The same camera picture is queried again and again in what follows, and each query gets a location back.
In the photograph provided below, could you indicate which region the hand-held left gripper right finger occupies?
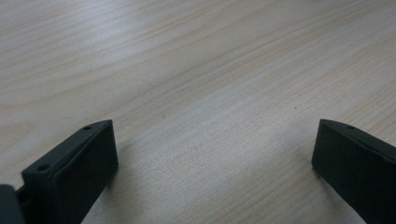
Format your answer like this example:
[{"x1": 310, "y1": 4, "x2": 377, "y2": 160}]
[{"x1": 311, "y1": 118, "x2": 396, "y2": 224}]

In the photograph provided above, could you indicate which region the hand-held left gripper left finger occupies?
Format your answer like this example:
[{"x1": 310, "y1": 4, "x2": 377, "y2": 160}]
[{"x1": 16, "y1": 119, "x2": 120, "y2": 224}]

